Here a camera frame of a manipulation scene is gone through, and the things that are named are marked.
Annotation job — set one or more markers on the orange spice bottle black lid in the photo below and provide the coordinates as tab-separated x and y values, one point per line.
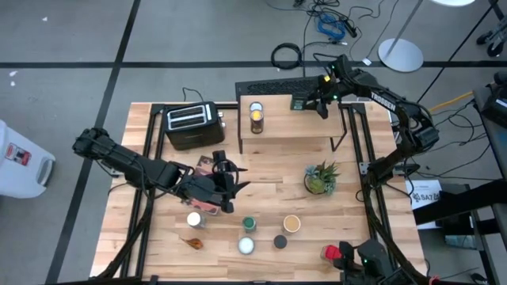
280	242

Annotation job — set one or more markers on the green spice tin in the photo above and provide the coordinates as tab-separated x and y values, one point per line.
297	105

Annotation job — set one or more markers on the brown labelled spice jar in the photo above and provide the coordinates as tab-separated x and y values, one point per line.
256	122

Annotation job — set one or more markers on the wooden shelf with black legs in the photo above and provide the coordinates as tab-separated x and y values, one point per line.
289	122

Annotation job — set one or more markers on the white trash bin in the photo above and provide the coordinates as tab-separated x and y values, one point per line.
24	158

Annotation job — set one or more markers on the colourful magazine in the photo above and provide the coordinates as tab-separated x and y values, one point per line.
204	164

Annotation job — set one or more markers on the red-lid spice jar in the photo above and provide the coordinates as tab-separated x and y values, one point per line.
330	253

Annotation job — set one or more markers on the white-lid glass spice jar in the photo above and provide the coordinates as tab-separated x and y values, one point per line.
195	219

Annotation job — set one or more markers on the grey round stand base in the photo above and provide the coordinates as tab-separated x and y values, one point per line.
400	55

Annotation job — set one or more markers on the white paper sheet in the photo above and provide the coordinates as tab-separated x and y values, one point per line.
421	198

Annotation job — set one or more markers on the green-lid glass herb jar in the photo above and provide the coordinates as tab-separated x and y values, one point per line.
249	224

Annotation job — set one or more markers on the black toaster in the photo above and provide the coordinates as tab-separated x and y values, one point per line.
194	126

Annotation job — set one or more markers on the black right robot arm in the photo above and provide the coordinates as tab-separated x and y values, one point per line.
396	105

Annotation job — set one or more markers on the black keyboard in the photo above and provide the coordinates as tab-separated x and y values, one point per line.
273	86

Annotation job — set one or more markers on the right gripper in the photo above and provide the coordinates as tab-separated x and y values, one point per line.
322	91

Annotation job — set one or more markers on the blue floral patterned tin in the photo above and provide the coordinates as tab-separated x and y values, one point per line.
246	245

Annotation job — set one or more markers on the orange taco mix packet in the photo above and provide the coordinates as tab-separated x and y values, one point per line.
194	243

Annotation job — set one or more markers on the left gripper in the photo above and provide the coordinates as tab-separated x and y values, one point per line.
206	188

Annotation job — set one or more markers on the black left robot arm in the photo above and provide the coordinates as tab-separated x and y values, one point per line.
138	170

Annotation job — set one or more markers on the succulent in black pot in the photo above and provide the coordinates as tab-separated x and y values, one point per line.
321	180

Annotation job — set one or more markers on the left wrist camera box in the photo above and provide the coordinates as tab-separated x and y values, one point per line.
221	158

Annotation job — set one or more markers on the gold-lid seasoning jar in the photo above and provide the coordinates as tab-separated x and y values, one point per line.
292	224

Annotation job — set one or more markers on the black aluminium table frame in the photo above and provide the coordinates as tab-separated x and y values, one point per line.
156	130

